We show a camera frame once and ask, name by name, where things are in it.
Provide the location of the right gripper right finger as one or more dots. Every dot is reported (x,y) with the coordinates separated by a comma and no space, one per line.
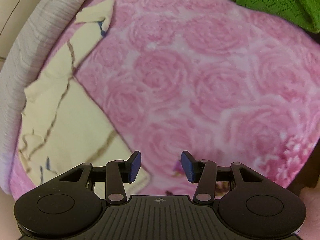
(203,173)

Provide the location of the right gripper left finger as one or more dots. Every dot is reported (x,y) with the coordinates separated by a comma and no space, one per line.
(119,172)

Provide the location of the cream knitted sweater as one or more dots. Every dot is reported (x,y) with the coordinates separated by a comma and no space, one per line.
(62,126)

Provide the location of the person's right hand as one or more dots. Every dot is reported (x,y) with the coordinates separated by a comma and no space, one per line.
(310,197)

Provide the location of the pink rose bed blanket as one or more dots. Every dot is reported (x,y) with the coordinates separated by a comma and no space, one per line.
(211,77)

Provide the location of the grey striped duvet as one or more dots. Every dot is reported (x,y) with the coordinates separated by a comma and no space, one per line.
(22,65)

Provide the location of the cream wardrobe doors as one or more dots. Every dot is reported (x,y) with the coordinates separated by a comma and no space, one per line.
(14,14)

